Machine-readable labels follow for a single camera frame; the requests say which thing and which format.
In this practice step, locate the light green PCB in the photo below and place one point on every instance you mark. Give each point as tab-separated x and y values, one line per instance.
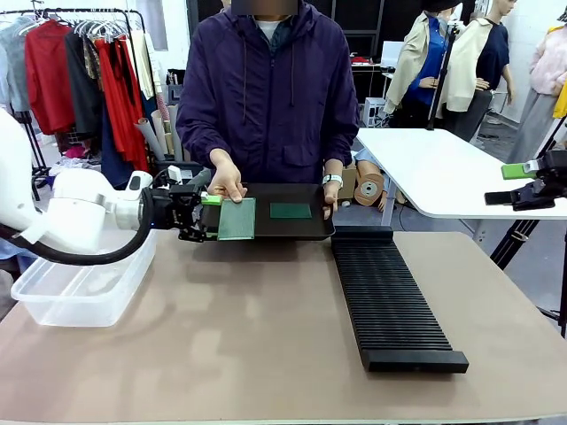
237	219

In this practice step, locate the red hanging dress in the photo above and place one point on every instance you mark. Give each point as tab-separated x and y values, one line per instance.
121	106

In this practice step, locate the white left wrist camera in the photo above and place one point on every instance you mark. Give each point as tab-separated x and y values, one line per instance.
174	173

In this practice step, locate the clear plastic box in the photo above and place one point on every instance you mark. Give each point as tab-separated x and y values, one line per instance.
75	292

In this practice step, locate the mannequin cream jacket navy shirt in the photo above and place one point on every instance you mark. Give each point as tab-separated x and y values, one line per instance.
480	66

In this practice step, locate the red shirt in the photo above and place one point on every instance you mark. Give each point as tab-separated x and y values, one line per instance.
48	75

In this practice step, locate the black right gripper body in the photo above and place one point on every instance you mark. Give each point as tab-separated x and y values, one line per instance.
553	172

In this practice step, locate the mannequin beige jacket blue shirt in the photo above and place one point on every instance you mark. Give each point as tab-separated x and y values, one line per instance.
421	62

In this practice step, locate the cream hanging garment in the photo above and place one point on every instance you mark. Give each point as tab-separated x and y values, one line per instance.
144	62

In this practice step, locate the person's right forearm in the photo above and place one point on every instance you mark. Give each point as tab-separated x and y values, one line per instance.
199	137

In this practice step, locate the grey blue shirt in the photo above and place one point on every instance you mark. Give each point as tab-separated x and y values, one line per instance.
13	62

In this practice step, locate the black plastic tray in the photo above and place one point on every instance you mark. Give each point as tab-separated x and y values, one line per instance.
288	226

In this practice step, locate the person in purple jacket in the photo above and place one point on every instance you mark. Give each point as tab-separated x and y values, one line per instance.
270	97

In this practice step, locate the paper rolls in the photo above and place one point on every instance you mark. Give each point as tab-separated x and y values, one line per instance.
161	133

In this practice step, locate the black clothes rack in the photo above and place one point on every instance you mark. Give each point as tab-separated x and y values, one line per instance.
133	26

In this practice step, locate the white wristband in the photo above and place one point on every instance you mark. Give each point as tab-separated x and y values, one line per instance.
333	179

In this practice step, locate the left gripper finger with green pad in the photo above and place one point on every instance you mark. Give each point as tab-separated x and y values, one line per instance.
195	234
212	200

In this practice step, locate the white crate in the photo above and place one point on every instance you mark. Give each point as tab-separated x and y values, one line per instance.
374	113

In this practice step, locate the person's left hand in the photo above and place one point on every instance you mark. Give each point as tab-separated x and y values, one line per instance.
331	195

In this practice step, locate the mannequin pink top grey skirt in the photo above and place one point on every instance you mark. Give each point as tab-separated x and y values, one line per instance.
545	75

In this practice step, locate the white table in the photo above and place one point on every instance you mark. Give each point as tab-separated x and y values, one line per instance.
443	168

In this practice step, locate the light blue cloth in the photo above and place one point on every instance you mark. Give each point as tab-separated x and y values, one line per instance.
9	250

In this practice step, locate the black stand pole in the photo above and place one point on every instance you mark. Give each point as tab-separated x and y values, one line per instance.
443	75

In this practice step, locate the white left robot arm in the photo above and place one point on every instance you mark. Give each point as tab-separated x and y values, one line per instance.
75	208

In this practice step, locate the person's right hand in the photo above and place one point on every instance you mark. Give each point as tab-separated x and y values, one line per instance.
227	179

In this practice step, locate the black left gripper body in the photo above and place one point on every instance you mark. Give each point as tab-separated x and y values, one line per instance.
170	208

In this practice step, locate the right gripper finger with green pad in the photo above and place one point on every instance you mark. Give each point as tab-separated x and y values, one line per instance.
527	199
518	171

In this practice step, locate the cardboard spool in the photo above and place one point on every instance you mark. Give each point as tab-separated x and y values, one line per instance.
368	190

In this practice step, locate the black slotted PCB rack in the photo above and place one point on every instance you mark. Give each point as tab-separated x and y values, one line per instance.
390	301

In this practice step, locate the dark green PCB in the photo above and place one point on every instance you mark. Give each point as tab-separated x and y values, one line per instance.
290	210

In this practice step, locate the black hanging garment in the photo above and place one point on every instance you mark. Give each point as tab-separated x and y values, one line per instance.
84	84

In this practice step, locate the person's left forearm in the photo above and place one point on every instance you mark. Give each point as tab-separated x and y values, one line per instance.
343	141

